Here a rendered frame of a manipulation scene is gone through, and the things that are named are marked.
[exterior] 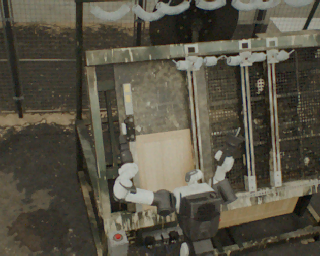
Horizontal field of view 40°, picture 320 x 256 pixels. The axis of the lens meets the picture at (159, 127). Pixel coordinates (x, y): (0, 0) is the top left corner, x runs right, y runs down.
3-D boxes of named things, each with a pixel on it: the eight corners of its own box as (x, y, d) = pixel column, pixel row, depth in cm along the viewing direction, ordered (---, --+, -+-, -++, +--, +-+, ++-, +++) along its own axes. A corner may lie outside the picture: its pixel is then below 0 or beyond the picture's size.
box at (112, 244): (110, 261, 308) (111, 246, 296) (107, 248, 316) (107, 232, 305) (127, 258, 311) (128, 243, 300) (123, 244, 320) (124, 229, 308)
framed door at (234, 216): (205, 228, 401) (206, 230, 399) (216, 186, 367) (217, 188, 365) (290, 211, 427) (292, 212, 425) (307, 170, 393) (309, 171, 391)
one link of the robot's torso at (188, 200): (230, 240, 283) (231, 190, 273) (181, 251, 274) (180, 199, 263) (211, 219, 311) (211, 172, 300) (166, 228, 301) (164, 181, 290)
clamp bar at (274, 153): (268, 185, 361) (285, 192, 338) (259, 39, 347) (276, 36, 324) (279, 183, 364) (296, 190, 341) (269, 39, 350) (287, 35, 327)
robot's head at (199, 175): (202, 183, 290) (202, 170, 287) (193, 188, 283) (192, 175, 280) (194, 180, 294) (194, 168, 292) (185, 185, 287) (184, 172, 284)
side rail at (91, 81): (100, 215, 327) (103, 219, 316) (84, 66, 313) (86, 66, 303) (108, 213, 329) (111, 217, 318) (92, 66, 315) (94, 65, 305)
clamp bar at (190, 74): (192, 199, 342) (205, 208, 319) (179, 45, 327) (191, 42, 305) (204, 197, 345) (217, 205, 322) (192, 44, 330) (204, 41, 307)
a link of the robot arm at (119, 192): (117, 180, 289) (107, 194, 272) (122, 168, 285) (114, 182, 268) (131, 188, 289) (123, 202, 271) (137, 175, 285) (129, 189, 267)
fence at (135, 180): (135, 211, 328) (136, 212, 325) (122, 84, 317) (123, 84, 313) (141, 210, 330) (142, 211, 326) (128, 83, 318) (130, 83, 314)
